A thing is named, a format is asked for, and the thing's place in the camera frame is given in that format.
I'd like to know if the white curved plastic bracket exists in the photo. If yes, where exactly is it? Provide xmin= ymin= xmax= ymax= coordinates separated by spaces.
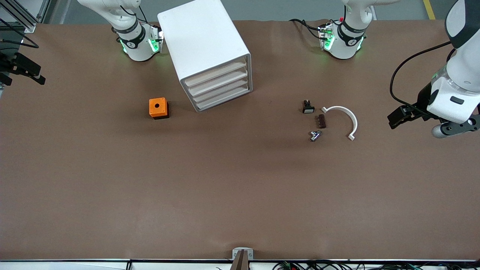
xmin=321 ymin=106 xmax=359 ymax=141

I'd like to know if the orange button enclosure box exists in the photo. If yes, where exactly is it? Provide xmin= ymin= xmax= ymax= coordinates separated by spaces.
xmin=149 ymin=97 xmax=170 ymax=120

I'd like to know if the black cable bundle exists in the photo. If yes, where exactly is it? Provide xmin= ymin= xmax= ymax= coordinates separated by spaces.
xmin=274 ymin=261 xmax=480 ymax=270

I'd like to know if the grey metal bracket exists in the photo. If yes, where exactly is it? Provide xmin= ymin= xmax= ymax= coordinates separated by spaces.
xmin=232 ymin=247 xmax=254 ymax=270

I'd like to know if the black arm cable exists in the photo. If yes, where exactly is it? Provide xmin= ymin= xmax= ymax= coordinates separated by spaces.
xmin=389 ymin=40 xmax=452 ymax=110
xmin=0 ymin=18 xmax=39 ymax=49

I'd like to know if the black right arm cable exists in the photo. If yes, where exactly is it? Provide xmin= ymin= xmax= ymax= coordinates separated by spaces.
xmin=0 ymin=18 xmax=39 ymax=49

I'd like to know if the brown table mat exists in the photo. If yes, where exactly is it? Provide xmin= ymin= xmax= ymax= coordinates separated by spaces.
xmin=0 ymin=19 xmax=480 ymax=261

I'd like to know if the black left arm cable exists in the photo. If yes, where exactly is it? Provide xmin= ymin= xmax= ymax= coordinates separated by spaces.
xmin=389 ymin=40 xmax=452 ymax=110

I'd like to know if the white table edge rail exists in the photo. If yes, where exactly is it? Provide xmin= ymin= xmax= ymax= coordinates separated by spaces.
xmin=0 ymin=259 xmax=480 ymax=270

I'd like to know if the black base cable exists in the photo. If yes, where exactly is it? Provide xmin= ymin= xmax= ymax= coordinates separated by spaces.
xmin=289 ymin=18 xmax=327 ymax=40

